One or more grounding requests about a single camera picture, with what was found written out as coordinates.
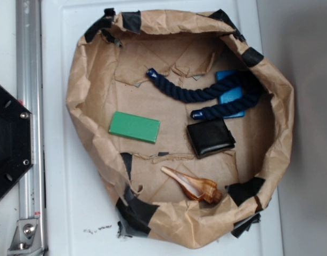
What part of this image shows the brown spiral seashell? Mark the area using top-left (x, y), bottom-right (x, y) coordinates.
top-left (161, 166), bottom-right (222, 204)

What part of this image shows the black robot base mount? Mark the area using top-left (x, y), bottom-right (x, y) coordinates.
top-left (0, 85), bottom-right (33, 200)

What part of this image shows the aluminium extrusion rail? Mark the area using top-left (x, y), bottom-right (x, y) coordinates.
top-left (16, 1), bottom-right (48, 255)

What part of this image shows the brown paper taped bin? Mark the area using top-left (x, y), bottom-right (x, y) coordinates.
top-left (66, 9), bottom-right (295, 249)

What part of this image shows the green rectangular block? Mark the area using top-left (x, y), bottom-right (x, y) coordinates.
top-left (109, 111), bottom-right (160, 143)

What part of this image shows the black leather wallet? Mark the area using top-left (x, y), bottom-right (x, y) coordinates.
top-left (187, 119), bottom-right (235, 159)

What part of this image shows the blue rectangular block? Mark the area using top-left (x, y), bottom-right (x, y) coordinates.
top-left (215, 70), bottom-right (245, 118)

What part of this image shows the metal corner bracket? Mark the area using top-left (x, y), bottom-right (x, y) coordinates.
top-left (7, 218), bottom-right (42, 255)

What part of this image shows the dark blue twisted rope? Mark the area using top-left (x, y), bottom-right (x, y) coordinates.
top-left (145, 68), bottom-right (263, 121)

